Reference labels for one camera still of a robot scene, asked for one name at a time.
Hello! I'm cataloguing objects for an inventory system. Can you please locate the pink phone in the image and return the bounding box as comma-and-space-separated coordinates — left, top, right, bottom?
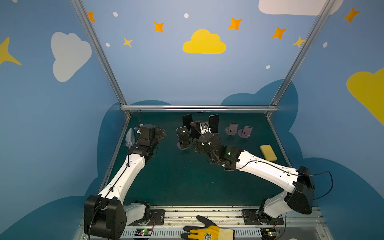
190, 121, 202, 141

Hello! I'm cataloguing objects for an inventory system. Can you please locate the black phone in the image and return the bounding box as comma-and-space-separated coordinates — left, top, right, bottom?
182, 114, 193, 131
209, 115, 219, 134

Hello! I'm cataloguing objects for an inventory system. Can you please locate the grey phone stand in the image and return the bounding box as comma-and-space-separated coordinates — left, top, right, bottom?
225, 124, 238, 136
238, 126, 253, 139

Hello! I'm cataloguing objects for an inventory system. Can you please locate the silver phone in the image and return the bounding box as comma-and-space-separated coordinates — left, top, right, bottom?
176, 127, 191, 151

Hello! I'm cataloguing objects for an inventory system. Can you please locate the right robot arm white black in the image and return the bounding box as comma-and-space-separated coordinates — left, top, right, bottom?
191, 133, 315, 223

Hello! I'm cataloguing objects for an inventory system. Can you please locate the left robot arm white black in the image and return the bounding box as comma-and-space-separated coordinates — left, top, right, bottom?
84, 124, 167, 240

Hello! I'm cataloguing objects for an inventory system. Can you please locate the grey garden trowel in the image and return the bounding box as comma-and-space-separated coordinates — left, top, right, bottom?
124, 128, 135, 148

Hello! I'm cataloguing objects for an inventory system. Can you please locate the yellow sponge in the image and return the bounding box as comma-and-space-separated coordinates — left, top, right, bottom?
260, 145, 278, 162

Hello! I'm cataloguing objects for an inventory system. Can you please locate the yellow black work glove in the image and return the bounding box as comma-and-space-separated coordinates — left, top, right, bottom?
181, 216, 235, 240

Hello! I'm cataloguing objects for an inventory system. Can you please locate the left green circuit board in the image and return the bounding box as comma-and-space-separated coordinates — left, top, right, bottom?
134, 229, 153, 237

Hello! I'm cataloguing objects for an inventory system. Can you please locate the green circuit board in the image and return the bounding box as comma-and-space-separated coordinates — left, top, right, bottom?
260, 228, 277, 240
134, 229, 153, 237

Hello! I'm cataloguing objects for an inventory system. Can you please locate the right green circuit board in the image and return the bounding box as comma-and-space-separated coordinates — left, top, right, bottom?
260, 228, 277, 240

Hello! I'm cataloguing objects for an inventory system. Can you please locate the aluminium frame rear bar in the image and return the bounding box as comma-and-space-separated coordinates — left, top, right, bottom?
121, 105, 278, 112

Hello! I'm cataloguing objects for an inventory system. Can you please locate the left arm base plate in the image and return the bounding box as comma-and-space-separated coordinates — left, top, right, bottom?
129, 209, 165, 226

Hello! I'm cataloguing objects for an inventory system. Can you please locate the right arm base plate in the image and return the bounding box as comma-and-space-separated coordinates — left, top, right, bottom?
242, 209, 285, 225

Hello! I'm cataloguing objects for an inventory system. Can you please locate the aluminium frame left post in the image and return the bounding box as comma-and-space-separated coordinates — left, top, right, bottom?
71, 0, 127, 105

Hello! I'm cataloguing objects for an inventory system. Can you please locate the aluminium frame post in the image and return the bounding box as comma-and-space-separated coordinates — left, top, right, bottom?
71, 0, 127, 105
269, 0, 336, 110

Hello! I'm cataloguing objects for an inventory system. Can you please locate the aluminium frame right post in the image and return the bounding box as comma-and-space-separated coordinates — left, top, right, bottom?
269, 0, 336, 110

